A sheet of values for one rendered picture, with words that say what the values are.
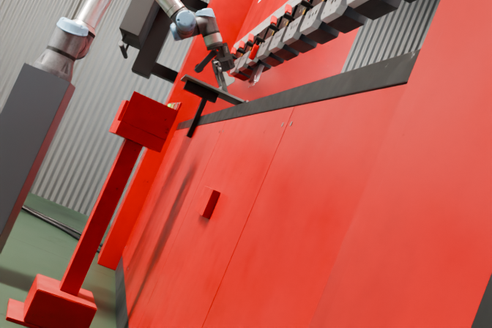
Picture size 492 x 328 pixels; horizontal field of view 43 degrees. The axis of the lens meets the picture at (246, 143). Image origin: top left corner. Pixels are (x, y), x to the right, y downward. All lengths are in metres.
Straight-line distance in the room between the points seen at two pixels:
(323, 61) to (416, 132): 3.25
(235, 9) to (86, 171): 2.29
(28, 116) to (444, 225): 2.16
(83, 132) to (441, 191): 5.00
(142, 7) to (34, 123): 1.44
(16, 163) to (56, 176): 2.92
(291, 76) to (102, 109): 2.16
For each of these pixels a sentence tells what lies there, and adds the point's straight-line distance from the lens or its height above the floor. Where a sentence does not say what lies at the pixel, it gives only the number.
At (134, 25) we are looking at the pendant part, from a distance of 3.65.
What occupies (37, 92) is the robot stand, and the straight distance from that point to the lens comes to 2.43.
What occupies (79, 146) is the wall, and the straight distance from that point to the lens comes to 5.32.
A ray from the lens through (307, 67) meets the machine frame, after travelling 3.64.
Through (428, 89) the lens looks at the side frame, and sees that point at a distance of 0.45.
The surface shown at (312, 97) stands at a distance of 1.11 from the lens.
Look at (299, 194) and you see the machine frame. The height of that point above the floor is 0.67.
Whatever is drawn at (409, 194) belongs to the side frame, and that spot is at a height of 0.67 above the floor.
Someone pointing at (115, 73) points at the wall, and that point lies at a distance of 5.34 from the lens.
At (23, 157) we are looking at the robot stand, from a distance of 2.43.
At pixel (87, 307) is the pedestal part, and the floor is 0.12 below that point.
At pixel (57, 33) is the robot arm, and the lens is 2.50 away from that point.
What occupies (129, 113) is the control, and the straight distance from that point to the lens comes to 2.04.
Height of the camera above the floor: 0.63
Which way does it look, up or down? 5 degrees up
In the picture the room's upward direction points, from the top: 23 degrees clockwise
